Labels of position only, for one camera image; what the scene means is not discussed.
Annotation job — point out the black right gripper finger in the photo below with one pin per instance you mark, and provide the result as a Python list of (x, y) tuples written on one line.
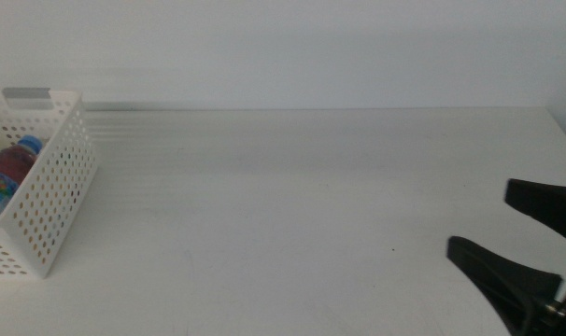
[(502, 284), (554, 205)]

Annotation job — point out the white perforated plastic basket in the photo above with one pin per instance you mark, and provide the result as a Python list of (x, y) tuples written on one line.
[(54, 196)]

